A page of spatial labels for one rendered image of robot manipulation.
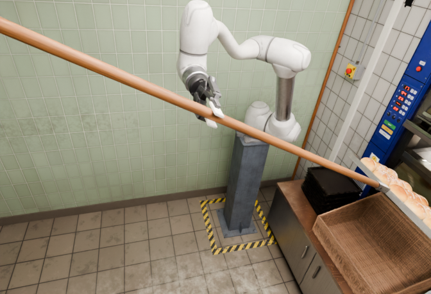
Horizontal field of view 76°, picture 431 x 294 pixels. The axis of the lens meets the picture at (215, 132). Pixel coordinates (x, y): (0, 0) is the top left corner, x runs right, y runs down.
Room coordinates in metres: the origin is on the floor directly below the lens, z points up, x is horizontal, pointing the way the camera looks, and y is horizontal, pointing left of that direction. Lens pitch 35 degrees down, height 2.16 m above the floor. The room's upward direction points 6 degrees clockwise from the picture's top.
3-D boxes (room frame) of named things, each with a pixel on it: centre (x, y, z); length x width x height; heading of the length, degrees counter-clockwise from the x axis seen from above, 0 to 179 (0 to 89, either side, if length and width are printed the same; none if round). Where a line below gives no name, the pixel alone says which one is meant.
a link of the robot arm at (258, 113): (1.68, -0.29, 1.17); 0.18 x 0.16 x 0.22; 58
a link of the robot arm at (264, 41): (1.46, -0.20, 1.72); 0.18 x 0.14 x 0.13; 148
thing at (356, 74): (1.99, -0.97, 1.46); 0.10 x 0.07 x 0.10; 18
